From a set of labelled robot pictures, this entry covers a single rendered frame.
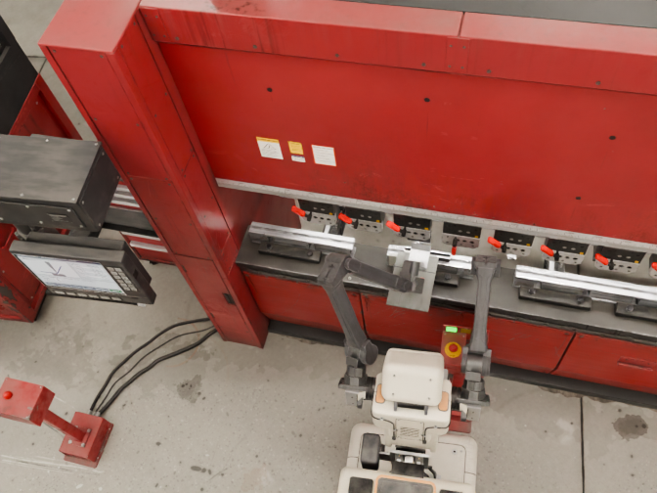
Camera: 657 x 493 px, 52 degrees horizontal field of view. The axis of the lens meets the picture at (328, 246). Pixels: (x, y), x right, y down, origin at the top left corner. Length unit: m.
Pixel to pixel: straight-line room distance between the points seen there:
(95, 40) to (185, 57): 0.31
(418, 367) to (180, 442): 1.88
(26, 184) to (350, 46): 1.12
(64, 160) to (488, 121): 1.37
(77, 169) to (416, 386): 1.34
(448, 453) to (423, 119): 1.78
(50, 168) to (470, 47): 1.37
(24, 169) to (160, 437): 1.99
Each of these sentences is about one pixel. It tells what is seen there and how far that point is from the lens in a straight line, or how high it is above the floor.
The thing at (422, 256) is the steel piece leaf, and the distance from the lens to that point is 2.98.
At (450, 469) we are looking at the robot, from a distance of 3.41.
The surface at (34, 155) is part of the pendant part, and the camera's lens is 2.45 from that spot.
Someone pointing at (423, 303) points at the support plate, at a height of 1.00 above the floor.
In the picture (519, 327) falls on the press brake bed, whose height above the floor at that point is 0.72.
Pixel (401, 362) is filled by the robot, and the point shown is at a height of 1.38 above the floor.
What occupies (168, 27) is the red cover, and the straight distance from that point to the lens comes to 2.22.
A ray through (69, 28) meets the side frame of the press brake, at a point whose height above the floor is 2.30.
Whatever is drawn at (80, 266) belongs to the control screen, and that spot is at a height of 1.53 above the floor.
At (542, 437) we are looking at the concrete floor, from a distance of 3.79.
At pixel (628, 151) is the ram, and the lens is 2.26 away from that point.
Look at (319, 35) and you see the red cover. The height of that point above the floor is 2.25.
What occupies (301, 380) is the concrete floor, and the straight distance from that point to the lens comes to 3.86.
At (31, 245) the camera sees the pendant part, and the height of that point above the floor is 1.60.
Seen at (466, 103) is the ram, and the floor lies 2.03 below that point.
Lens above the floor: 3.61
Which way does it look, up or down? 59 degrees down
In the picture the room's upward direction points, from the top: 12 degrees counter-clockwise
